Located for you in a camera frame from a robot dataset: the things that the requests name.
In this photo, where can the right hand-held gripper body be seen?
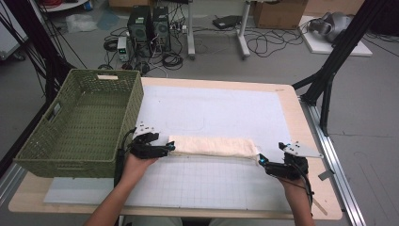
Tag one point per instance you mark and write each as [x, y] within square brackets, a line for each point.
[299, 150]

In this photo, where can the slim black computer tower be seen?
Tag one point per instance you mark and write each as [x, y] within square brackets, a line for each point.
[161, 28]

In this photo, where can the clear plastic bag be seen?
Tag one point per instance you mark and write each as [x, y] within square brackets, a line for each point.
[81, 22]

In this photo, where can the grey robot head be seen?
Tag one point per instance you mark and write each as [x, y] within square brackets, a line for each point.
[331, 25]

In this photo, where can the black flat device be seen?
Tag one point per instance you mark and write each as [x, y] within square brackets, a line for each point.
[227, 21]

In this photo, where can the white platform board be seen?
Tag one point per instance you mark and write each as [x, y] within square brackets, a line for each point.
[316, 45]

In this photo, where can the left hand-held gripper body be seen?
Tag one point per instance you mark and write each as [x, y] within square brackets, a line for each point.
[144, 150]

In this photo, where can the cream printed cloth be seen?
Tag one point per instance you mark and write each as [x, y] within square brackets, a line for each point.
[213, 147]

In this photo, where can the thin wooden stick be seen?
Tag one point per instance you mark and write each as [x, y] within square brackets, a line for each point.
[320, 207]

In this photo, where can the brown cardboard box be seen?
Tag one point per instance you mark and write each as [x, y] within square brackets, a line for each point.
[279, 14]

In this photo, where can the black metal frame stand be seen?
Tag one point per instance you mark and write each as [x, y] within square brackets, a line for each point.
[40, 40]
[342, 44]

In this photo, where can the white power supply unit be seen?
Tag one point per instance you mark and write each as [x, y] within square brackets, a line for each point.
[123, 48]

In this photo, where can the aluminium rail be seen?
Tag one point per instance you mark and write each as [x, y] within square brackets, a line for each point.
[335, 163]

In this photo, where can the person's left hand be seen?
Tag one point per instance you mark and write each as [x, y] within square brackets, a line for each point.
[135, 171]

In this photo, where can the grey tape piece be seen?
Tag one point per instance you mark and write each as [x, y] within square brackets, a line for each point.
[326, 174]

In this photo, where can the white power strip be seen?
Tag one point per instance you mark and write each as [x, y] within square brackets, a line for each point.
[178, 28]

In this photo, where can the white desk leg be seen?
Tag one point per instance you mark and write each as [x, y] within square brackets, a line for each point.
[243, 34]
[190, 31]

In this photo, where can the green woven basket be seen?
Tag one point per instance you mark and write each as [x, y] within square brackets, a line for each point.
[87, 125]

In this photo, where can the large black computer tower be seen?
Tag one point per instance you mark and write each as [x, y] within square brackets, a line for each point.
[139, 28]

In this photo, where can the person's right hand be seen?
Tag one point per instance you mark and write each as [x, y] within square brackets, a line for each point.
[298, 191]

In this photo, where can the white grid mat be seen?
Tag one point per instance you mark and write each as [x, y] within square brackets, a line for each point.
[213, 109]

